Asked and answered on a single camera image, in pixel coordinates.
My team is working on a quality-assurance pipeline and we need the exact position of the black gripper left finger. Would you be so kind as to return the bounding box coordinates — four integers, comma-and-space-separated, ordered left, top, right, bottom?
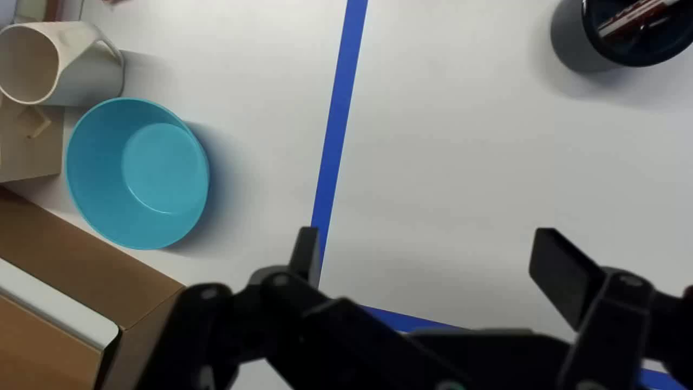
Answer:
136, 225, 407, 390

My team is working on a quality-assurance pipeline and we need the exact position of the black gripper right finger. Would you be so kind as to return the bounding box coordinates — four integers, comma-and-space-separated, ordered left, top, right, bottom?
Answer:
529, 227, 693, 390

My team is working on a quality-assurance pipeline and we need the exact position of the red marker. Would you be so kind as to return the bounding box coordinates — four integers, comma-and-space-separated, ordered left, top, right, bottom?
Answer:
595, 0, 680, 40

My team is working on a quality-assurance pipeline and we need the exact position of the dark green mug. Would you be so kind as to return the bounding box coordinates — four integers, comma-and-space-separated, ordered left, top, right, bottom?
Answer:
550, 0, 693, 73

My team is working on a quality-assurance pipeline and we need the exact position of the cream ceramic mug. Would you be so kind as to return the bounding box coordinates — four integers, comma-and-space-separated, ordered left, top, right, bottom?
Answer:
0, 20, 128, 110

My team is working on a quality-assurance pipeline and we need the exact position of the blue plastic bowl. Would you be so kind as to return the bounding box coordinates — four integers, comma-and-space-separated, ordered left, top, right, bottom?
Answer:
63, 95, 213, 253

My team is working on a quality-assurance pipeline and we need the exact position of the brown cardboard box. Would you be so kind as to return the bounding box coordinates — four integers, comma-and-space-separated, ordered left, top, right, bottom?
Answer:
0, 184, 187, 390

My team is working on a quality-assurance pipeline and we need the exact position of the long blue tape strip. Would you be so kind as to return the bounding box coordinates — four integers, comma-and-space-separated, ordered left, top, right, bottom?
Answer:
310, 0, 373, 274

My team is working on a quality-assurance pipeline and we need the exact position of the white foam panel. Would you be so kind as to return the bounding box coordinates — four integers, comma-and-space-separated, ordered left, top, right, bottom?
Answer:
0, 255, 121, 353

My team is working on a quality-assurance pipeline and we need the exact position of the tan wooden block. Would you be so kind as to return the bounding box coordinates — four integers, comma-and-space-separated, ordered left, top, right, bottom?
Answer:
0, 93, 68, 184

